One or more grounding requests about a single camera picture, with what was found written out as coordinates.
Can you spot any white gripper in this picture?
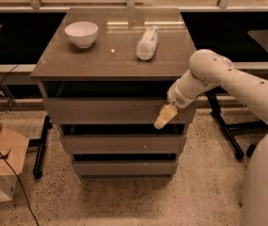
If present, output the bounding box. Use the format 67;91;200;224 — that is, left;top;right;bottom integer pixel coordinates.
154;84;194;129

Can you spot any grey top drawer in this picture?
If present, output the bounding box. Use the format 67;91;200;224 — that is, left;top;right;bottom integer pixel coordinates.
40;81;200;125

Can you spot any grey drawer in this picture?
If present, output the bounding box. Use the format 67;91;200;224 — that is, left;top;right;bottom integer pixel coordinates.
40;81;200;125
60;124;187;154
71;153;179;176

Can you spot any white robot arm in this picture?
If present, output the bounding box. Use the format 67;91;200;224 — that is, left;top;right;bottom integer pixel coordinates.
154;49;268;129

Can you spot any grey bottom drawer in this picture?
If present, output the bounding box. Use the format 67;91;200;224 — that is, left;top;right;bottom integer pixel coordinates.
71;153;179;176

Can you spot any grey drawer cabinet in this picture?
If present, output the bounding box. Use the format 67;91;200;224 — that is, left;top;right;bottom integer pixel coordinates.
31;8;196;179

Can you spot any grey middle drawer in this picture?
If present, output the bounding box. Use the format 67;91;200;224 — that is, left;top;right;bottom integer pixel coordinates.
60;124;187;154

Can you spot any black right table leg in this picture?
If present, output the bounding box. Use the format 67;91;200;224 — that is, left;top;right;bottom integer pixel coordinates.
206;89;268;160

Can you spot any black table leg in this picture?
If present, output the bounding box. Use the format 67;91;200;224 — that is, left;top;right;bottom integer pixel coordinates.
206;89;268;160
28;115;53;179

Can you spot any clear plastic bottle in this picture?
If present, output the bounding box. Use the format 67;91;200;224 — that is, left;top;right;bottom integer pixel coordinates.
135;26;158;60

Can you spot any black office chair base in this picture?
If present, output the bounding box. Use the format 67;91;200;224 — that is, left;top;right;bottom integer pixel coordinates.
246;144;257;158

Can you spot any white ceramic bowl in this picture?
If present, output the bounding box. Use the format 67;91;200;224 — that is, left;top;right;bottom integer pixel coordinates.
65;22;98;48

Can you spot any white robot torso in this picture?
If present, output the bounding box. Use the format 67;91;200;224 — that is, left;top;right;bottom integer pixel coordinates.
241;134;268;226

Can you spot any black left table leg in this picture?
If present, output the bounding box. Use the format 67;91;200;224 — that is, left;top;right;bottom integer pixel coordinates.
28;115;53;179

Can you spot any black floor cable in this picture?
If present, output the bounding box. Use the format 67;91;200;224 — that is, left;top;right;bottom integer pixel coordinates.
0;122;40;226

